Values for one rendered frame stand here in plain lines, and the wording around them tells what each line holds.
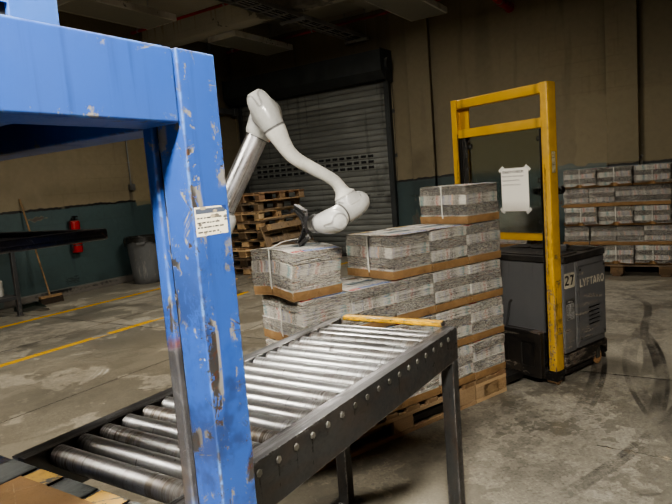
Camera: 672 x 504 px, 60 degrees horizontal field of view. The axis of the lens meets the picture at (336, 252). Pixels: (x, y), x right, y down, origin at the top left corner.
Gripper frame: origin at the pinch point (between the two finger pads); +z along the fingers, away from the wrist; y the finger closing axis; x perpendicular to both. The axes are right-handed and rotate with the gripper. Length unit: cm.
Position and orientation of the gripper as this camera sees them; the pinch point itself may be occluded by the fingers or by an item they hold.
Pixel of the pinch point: (290, 226)
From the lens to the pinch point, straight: 286.5
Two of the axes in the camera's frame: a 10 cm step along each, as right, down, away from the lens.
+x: 8.0, -1.3, 5.9
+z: -5.9, 0.2, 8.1
